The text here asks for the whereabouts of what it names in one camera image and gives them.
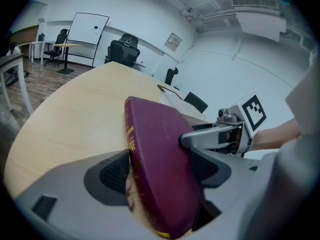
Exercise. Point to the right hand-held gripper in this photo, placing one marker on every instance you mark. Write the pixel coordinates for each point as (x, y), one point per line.
(252, 114)

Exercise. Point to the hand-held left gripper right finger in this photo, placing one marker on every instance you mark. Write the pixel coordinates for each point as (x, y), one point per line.
(235, 174)

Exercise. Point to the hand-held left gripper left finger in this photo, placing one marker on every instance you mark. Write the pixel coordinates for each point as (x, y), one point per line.
(62, 184)

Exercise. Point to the beige book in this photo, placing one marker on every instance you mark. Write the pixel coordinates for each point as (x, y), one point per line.
(177, 102)

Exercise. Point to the maroon book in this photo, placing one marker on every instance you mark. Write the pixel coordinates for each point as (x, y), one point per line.
(160, 146)

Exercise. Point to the person's right forearm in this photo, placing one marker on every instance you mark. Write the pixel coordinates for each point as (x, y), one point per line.
(275, 134)

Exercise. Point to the person's left hand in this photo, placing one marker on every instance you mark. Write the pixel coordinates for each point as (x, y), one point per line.
(130, 194)

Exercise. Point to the black office chair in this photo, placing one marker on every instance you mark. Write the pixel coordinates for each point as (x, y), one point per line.
(58, 44)
(122, 52)
(170, 75)
(130, 37)

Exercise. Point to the light wooden table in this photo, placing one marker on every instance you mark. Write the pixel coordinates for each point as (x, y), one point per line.
(75, 114)

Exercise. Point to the person's beige clothing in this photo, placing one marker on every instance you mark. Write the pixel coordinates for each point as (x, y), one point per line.
(305, 104)

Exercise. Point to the ceiling sensor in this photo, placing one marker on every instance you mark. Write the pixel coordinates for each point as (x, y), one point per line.
(190, 10)

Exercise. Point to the ceiling air conditioner unit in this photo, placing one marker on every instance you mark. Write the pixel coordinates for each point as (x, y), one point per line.
(260, 24)

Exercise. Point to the small yellow table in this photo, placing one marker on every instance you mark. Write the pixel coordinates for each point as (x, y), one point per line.
(67, 45)

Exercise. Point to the white desk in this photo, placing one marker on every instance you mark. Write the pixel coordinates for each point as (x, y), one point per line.
(37, 42)

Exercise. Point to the black pot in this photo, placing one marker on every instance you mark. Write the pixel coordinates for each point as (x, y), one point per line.
(41, 37)

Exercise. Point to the whiteboard on stand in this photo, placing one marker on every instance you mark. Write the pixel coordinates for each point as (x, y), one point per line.
(86, 29)

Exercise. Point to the grey wall panel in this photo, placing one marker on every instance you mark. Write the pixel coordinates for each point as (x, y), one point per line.
(173, 42)

